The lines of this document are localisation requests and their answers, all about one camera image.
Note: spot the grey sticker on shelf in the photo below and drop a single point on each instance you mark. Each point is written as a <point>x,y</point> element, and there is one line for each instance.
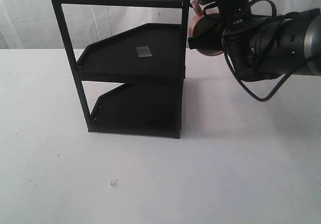
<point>143,51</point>

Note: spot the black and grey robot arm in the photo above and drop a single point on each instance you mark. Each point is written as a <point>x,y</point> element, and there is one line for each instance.
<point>297,46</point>

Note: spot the white backdrop curtain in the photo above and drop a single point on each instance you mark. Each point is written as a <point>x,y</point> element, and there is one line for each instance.
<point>31,24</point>

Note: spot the small white debris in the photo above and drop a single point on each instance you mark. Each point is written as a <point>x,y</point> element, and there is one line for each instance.
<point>113,183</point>

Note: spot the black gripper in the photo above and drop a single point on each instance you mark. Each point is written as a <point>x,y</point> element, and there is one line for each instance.
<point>247,41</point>

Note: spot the black metal two-tier rack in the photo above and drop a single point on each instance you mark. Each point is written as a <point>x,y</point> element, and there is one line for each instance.
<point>121,93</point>

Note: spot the pink ceramic mug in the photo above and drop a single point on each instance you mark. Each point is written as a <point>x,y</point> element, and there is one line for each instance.
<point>198,24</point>

